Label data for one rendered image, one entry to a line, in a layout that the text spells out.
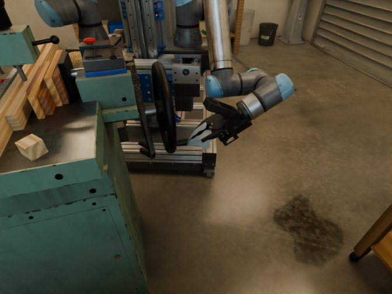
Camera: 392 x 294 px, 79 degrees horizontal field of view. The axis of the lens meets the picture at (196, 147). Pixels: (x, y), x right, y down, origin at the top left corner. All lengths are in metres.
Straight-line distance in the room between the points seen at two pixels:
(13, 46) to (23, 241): 0.49
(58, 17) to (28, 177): 0.91
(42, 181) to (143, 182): 1.15
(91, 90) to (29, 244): 0.46
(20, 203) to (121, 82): 0.37
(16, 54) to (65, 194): 0.34
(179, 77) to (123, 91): 0.59
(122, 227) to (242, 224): 0.82
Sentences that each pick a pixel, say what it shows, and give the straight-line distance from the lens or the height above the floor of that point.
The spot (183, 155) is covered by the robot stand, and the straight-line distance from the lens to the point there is 1.51.
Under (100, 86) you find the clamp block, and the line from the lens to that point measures 0.67.
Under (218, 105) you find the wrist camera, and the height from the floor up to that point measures 0.86.
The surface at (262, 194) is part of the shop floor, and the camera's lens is 1.61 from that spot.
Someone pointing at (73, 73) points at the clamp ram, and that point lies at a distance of 0.73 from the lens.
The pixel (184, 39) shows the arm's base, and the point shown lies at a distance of 1.29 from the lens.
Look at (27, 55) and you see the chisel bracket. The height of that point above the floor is 1.02.
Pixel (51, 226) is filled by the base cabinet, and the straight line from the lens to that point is 0.77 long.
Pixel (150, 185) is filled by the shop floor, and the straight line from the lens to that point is 1.63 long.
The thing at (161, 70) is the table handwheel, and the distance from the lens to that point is 0.69.
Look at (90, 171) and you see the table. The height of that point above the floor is 0.87.
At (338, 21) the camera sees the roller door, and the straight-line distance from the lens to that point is 4.18.
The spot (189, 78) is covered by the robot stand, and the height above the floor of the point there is 0.71.
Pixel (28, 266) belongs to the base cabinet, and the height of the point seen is 0.48.
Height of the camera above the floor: 1.21
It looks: 40 degrees down
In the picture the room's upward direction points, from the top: straight up
